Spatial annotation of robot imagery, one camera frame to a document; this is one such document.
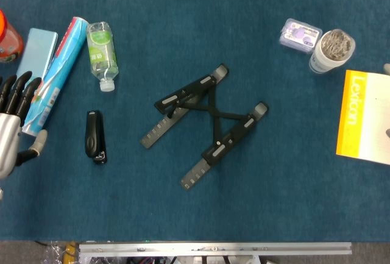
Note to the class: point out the light blue smartphone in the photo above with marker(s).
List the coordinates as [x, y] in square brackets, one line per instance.
[36, 47]

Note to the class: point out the clear purple plastic box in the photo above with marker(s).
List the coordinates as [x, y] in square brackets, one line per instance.
[298, 35]

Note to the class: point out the blue cling film tube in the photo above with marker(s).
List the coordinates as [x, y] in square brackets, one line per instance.
[65, 62]

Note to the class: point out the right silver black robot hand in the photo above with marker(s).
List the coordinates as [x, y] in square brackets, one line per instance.
[387, 68]

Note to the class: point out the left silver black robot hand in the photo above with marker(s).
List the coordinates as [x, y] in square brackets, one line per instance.
[7, 136]

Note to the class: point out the white cup of paper clips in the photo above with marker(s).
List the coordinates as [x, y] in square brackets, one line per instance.
[332, 47]

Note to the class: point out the aluminium frame rail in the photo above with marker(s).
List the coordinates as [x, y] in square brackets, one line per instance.
[213, 248]

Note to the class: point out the clear water bottle green label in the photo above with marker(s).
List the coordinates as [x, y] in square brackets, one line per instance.
[102, 53]

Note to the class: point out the black folding laptop stand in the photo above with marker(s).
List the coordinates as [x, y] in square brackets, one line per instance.
[195, 88]

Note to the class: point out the red snack canister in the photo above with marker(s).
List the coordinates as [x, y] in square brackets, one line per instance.
[9, 41]

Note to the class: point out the clear plastic bag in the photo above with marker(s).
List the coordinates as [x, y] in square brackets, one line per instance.
[53, 253]

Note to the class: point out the yellow white Lexicon book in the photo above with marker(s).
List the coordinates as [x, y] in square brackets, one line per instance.
[365, 114]

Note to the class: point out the blue carpet table cover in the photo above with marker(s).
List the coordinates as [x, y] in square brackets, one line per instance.
[195, 2]

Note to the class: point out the black stapler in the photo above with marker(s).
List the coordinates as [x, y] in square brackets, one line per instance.
[93, 133]

